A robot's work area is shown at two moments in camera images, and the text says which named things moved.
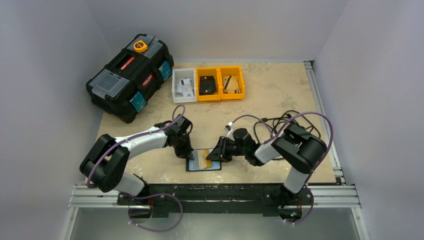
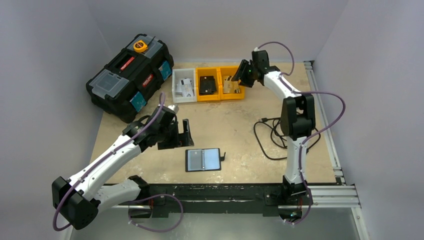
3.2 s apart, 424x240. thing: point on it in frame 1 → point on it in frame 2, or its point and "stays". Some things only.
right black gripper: (222, 149) → (245, 71)
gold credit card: (203, 162) → (229, 86)
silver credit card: (187, 87) stays
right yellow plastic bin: (236, 71) stays
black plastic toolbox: (136, 72) stays
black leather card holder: (192, 165) stays
